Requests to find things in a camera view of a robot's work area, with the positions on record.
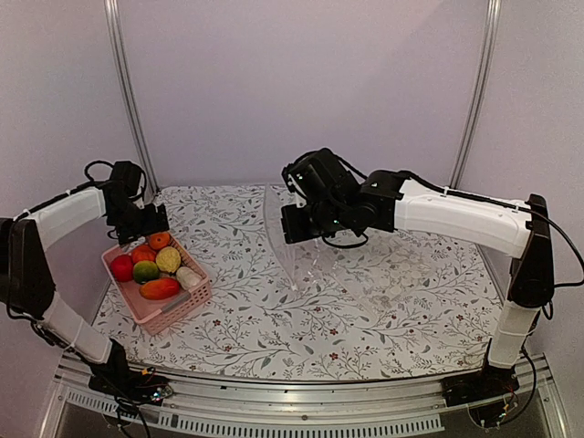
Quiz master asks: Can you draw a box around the white garlic toy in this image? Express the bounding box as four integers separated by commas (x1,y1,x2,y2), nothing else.
175,266,203,290

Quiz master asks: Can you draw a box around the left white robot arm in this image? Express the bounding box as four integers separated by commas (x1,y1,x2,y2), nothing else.
1,161,172,404

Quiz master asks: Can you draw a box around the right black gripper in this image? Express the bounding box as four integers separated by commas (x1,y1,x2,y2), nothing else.
281,199,349,243

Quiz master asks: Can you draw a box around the orange green papaya toy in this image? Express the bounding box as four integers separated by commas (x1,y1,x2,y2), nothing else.
148,232,171,252

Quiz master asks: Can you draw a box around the red apple toy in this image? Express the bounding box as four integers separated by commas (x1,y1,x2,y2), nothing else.
109,255,133,283

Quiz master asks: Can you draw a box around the front aluminium rail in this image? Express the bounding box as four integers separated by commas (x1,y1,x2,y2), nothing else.
41,355,572,437

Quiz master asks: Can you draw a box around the aluminium frame post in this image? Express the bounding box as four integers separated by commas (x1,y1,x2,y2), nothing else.
449,0,502,188
104,0,160,196

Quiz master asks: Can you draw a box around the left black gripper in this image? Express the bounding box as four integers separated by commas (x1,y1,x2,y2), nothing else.
109,199,169,245

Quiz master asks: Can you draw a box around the orange red mango toy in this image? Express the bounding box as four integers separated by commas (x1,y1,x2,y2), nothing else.
139,277,181,300

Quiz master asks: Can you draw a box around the pink plastic basket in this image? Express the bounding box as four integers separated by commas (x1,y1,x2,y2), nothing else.
101,232,211,335

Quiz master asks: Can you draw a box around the right aluminium frame post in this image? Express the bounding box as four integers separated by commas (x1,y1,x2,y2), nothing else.
449,0,502,188

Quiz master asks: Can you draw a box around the floral tablecloth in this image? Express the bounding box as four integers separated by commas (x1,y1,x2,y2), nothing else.
94,186,501,381

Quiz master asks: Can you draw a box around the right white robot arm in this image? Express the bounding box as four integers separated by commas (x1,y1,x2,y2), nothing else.
281,148,555,405

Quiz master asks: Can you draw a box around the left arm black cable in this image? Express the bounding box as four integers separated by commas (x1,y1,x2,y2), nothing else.
83,159,115,186

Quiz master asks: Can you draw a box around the left aluminium frame post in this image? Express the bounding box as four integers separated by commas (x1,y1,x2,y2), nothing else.
104,0,160,196

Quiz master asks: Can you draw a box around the clear zip top bag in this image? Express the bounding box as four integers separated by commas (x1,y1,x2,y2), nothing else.
263,185,432,317

